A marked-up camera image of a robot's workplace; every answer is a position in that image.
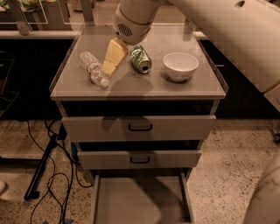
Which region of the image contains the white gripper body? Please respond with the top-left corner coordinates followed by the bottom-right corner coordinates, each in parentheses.
top-left (113, 3), bottom-right (152, 46)

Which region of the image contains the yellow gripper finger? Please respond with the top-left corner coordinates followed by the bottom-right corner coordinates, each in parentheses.
top-left (101, 38), bottom-right (128, 77)

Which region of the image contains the clear plastic water bottle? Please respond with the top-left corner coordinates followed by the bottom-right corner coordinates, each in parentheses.
top-left (79, 51), bottom-right (109, 88)

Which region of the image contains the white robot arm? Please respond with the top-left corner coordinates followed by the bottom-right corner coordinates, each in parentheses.
top-left (113, 0), bottom-right (280, 108)

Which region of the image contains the grey drawer cabinet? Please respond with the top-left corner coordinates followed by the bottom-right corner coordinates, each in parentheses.
top-left (51, 24), bottom-right (228, 173)

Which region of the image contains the grey top drawer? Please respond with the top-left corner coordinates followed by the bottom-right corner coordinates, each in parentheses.
top-left (62, 115), bottom-right (216, 142)

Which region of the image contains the grey drawer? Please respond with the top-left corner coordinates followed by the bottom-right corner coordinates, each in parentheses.
top-left (78, 150), bottom-right (201, 170)
top-left (90, 174), bottom-right (194, 224)
top-left (62, 115), bottom-right (216, 142)

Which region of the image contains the grey middle drawer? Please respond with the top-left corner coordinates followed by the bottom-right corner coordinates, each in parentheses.
top-left (78, 150), bottom-right (201, 170)

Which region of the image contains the grey bottom drawer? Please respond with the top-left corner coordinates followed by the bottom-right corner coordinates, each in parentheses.
top-left (90, 174), bottom-right (194, 224)

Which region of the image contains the crushed green soda can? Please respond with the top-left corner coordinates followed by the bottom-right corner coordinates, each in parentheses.
top-left (129, 45), bottom-right (152, 74)

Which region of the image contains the white ceramic bowl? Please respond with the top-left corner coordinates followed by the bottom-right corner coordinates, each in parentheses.
top-left (163, 52), bottom-right (199, 82)

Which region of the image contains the black floor stand bar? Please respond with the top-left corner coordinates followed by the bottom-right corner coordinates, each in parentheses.
top-left (24, 135), bottom-right (57, 200)

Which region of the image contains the black caster wheel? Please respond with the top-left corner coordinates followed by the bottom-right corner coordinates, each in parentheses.
top-left (269, 129), bottom-right (280, 144)

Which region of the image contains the white counter rail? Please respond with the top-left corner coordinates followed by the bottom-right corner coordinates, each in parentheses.
top-left (0, 31), bottom-right (209, 40)

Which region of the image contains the black chair frame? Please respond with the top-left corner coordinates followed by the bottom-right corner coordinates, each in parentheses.
top-left (0, 51), bottom-right (19, 118)

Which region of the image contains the black floor cable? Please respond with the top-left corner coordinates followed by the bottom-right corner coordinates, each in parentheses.
top-left (26, 119), bottom-right (94, 224)

